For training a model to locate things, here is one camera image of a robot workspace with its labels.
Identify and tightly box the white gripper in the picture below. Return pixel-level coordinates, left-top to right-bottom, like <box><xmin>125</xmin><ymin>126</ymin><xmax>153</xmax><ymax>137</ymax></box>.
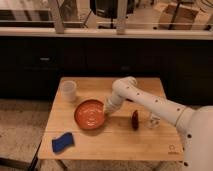
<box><xmin>104</xmin><ymin>98</ymin><xmax>123</xmax><ymax>115</ymax></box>

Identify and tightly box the orange ceramic bowl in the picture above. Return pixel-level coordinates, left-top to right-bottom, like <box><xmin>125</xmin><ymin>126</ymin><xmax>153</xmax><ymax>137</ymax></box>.
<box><xmin>74</xmin><ymin>99</ymin><xmax>105</xmax><ymax>130</ymax></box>

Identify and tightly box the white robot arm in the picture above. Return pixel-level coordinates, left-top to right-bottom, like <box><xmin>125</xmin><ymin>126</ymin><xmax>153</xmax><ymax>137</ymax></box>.
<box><xmin>103</xmin><ymin>77</ymin><xmax>213</xmax><ymax>171</ymax></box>

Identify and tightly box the dark red small object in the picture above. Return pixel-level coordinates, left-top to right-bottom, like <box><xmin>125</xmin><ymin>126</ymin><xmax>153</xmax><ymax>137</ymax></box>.
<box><xmin>131</xmin><ymin>110</ymin><xmax>139</xmax><ymax>130</ymax></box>

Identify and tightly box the clear glass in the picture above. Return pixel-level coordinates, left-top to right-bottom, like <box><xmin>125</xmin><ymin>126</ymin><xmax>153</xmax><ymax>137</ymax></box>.
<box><xmin>148</xmin><ymin>113</ymin><xmax>160</xmax><ymax>129</ymax></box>

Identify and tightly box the wooden table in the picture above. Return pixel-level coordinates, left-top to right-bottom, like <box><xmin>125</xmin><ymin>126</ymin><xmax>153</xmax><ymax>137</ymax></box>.
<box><xmin>38</xmin><ymin>77</ymin><xmax>183</xmax><ymax>161</ymax></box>

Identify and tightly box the translucent plastic cup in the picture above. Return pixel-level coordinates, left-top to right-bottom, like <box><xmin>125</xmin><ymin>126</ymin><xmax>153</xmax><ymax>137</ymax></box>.
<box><xmin>60</xmin><ymin>80</ymin><xmax>77</xmax><ymax>102</ymax></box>

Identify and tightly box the blue sponge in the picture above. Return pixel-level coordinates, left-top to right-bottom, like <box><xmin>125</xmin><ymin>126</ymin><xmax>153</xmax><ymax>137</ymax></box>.
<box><xmin>52</xmin><ymin>132</ymin><xmax>74</xmax><ymax>153</ymax></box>

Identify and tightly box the black office chair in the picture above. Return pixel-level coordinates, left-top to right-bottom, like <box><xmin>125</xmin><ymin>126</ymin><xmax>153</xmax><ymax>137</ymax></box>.
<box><xmin>89</xmin><ymin>0</ymin><xmax>136</xmax><ymax>29</ymax></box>

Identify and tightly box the cardboard box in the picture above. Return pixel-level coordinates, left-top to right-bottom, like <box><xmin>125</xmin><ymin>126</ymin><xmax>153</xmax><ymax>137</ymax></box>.
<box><xmin>155</xmin><ymin>3</ymin><xmax>198</xmax><ymax>30</ymax></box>

